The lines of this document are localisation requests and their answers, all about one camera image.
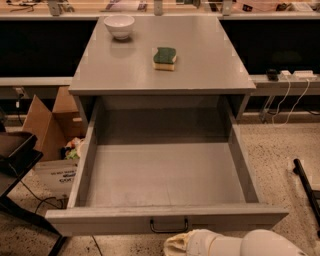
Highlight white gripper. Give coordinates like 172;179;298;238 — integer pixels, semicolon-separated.
163;229;219;256

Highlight grey top drawer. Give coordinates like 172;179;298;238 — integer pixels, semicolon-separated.
46;100;288;236

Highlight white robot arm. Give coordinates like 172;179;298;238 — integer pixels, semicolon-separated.
164;229;308;256

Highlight grey drawer cabinet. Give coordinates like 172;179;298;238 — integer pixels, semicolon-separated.
70;15;256;124

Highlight colourful items in box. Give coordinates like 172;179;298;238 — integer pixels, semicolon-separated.
61;137;84;159

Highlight black bar on right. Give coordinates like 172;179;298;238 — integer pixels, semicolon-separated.
293;159;320;238

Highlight open cardboard box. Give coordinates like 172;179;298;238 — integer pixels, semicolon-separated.
23;86;85;199

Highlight black stand on left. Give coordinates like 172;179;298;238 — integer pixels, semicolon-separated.
0;132;66;256

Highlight green and yellow sponge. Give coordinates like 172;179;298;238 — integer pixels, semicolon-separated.
152;47;177;71

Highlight black adapter on ledge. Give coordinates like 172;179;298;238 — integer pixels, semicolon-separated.
266;69;279;81

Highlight white power strip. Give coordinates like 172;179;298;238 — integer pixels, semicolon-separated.
280;70;317;81

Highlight white ceramic bowl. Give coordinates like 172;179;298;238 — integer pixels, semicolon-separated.
104;15;135;40

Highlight black top drawer handle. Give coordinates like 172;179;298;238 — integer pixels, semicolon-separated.
149;218;189;234

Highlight black floor cable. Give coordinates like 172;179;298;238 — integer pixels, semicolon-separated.
19;179;66;216

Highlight white hanging cable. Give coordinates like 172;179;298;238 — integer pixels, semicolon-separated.
271;78;312;128

